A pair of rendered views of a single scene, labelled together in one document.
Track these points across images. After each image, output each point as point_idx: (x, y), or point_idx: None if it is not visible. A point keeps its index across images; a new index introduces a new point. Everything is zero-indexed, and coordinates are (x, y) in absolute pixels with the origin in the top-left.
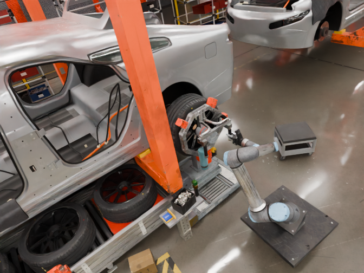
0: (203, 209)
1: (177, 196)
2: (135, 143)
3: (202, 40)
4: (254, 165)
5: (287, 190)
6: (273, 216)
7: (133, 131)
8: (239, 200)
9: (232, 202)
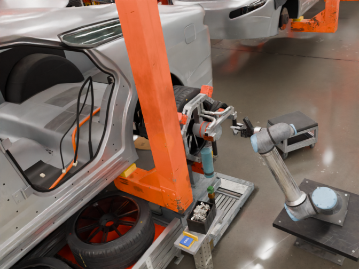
0: (216, 231)
1: (192, 213)
2: (119, 156)
3: (180, 20)
4: (255, 170)
5: (312, 182)
6: (319, 204)
7: (115, 140)
8: (254, 212)
9: (247, 216)
